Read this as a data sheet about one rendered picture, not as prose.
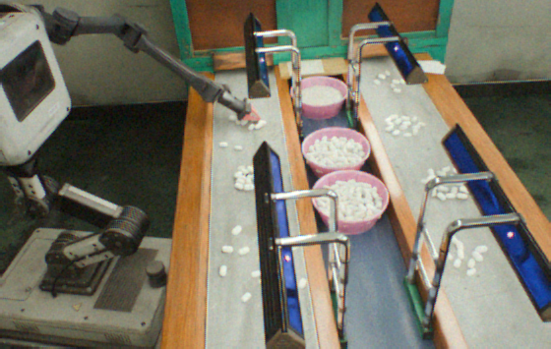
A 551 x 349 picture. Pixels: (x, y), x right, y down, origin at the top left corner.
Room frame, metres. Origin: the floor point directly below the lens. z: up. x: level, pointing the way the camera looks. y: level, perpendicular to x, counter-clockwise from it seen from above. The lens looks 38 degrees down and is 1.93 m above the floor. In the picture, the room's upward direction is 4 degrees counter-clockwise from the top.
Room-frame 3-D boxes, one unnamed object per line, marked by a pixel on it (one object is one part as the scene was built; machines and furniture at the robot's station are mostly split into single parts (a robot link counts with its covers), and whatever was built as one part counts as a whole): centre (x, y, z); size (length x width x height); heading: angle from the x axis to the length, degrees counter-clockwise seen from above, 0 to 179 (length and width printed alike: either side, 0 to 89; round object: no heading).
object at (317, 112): (1.98, -0.21, 0.72); 0.27 x 0.27 x 0.10
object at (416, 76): (1.82, -0.49, 1.08); 0.62 x 0.08 x 0.07; 2
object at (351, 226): (1.26, -0.24, 0.72); 0.27 x 0.27 x 0.10
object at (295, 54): (1.80, -0.01, 0.90); 0.20 x 0.19 x 0.45; 2
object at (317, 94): (1.98, -0.21, 0.71); 0.22 x 0.22 x 0.06
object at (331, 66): (2.20, -0.20, 0.77); 0.33 x 0.15 x 0.01; 92
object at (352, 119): (1.81, -0.41, 0.90); 0.20 x 0.19 x 0.45; 2
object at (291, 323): (0.83, 0.02, 1.08); 0.62 x 0.08 x 0.07; 2
